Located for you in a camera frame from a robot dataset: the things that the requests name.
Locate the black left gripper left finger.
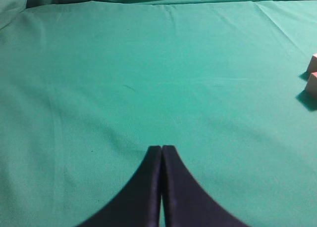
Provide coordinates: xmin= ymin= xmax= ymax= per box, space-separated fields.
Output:
xmin=79 ymin=146 xmax=162 ymax=227

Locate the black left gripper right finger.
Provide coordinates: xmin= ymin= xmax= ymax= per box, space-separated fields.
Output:
xmin=161 ymin=145 xmax=246 ymax=227

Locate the pink cube column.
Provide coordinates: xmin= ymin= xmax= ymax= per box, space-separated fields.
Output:
xmin=305 ymin=72 xmax=317 ymax=98
xmin=307 ymin=53 xmax=317 ymax=73

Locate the green cloth backdrop and cover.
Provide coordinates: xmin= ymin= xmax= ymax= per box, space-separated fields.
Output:
xmin=0 ymin=0 xmax=317 ymax=227

